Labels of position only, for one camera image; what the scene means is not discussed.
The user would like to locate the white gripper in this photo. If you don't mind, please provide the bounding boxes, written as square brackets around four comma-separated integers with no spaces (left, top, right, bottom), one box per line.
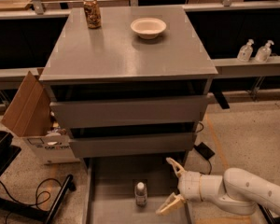
[156,158,202,216]

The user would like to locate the clear plastic water bottle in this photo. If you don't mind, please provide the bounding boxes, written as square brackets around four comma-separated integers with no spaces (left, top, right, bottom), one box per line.
[134,182,147,207]

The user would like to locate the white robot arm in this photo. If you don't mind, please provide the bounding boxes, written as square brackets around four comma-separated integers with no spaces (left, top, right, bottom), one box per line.
[156,158,280,216]

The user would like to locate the grey middle drawer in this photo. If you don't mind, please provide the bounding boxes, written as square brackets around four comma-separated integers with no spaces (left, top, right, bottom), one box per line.
[69,133,196,158]

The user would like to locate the grey open bottom drawer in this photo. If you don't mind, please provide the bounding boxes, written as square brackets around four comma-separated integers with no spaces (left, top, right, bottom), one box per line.
[82,154,194,224]

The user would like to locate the grey top drawer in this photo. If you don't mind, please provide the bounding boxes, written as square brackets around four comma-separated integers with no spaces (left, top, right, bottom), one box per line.
[50,95,208,128]

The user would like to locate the grey drawer cabinet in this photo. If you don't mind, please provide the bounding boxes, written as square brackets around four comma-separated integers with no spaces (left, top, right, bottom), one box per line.
[39,5,219,224]

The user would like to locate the left clear pump bottle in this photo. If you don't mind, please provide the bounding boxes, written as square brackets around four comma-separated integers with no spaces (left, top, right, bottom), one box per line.
[237,39,254,62]

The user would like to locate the clear pump bottle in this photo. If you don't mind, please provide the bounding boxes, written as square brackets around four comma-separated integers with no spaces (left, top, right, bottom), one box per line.
[255,40,273,63]
[237,39,254,62]

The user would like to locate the right clear pump bottle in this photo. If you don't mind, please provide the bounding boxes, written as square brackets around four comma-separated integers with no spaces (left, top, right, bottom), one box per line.
[255,40,273,63]

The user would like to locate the black power adapter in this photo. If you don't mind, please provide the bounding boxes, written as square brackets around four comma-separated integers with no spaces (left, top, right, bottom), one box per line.
[194,142,215,160]

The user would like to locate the black stand leg right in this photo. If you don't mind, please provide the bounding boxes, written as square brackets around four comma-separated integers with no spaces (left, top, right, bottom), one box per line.
[259,205,280,224]

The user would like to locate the black stand leg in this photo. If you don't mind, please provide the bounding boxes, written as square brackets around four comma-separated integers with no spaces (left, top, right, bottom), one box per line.
[259,205,280,224]
[0,175,76,224]

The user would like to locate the white paper bowl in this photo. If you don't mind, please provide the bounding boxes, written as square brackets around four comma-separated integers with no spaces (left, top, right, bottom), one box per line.
[131,18,166,39]

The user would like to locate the open cardboard box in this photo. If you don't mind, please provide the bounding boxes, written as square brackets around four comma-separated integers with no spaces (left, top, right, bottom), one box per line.
[1,72,78,164]

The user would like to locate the black bin left edge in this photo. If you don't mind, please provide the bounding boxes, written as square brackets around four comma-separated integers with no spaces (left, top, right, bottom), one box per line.
[0,131,21,176]

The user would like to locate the black stand leg left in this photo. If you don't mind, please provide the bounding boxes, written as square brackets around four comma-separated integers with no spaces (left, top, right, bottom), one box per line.
[0,175,76,224]

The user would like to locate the gold patterned drink can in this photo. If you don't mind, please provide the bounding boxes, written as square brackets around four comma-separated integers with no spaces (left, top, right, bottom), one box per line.
[83,0,101,29]

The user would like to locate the black cable right floor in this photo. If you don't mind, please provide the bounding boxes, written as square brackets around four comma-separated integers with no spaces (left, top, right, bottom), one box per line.
[204,159,213,175]

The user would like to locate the black cable floor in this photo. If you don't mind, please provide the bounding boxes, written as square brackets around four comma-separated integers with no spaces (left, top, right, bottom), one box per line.
[204,159,213,175]
[0,177,63,208]

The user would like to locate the black cable left floor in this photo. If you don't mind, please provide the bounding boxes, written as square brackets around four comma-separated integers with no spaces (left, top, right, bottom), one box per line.
[0,177,63,208]

